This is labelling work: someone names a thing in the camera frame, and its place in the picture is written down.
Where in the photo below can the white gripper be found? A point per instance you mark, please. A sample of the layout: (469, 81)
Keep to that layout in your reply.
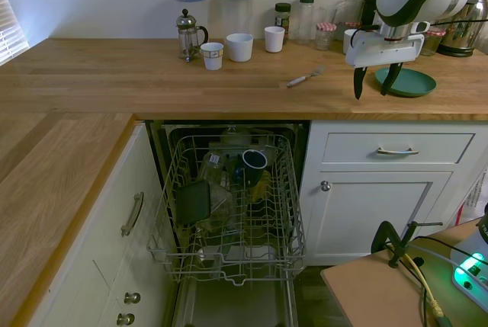
(385, 49)

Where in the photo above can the robot base green light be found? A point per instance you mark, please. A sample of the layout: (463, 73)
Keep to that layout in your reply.
(469, 266)

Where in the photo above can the dishwasher door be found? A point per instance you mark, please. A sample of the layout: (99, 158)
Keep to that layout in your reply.
(232, 304)

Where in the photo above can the green plate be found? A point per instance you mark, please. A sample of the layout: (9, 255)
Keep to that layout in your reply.
(413, 84)

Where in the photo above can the wide white cup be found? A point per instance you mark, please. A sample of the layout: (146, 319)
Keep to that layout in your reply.
(348, 43)

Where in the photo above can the glass jar red checked lid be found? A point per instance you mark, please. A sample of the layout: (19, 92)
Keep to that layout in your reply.
(325, 35)
(432, 43)

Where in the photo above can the clear drinking glass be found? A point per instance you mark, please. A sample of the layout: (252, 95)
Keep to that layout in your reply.
(327, 14)

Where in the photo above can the clear bottle green cap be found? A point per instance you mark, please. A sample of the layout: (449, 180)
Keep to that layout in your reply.
(306, 18)

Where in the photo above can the stainless steel electric kettle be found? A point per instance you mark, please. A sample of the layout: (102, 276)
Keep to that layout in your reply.
(467, 26)

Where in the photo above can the small white cup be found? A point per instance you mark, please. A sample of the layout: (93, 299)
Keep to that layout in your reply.
(274, 39)

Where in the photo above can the spice jar dark lid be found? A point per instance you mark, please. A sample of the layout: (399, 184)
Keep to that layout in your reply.
(282, 18)

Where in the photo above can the metal cabinet knob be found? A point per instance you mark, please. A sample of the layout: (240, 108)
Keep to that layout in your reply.
(132, 297)
(126, 319)
(325, 186)

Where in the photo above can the white bowl-shaped cup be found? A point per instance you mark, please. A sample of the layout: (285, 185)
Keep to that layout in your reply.
(239, 47)

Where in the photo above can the white cabinet with drawer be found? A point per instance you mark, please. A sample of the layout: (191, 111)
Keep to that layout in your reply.
(373, 220)

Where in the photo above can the dark blue mug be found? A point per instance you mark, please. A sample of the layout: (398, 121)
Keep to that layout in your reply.
(254, 165)

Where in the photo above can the black table clamp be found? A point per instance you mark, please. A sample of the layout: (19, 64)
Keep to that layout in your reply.
(383, 233)

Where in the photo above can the yellow plastic item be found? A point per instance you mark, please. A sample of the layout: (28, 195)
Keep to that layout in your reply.
(262, 186)

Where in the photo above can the clear bag red print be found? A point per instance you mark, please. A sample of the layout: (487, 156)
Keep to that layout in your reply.
(474, 197)

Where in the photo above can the clear pitcher dark blue lid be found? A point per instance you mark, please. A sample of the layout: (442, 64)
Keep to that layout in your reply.
(234, 3)

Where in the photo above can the patterned paper cup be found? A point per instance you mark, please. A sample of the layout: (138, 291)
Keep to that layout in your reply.
(212, 56)

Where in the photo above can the clear glass jar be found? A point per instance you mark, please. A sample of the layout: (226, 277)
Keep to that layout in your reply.
(211, 167)

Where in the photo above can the glass French press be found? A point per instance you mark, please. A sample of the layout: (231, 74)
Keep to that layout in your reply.
(187, 37)

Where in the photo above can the clear glass container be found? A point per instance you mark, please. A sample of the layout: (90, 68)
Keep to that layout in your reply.
(221, 209)

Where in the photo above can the black plastic container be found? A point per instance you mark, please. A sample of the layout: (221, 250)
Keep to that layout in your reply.
(192, 203)

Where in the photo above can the white corner cabinet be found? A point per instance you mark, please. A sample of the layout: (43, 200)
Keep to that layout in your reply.
(95, 258)

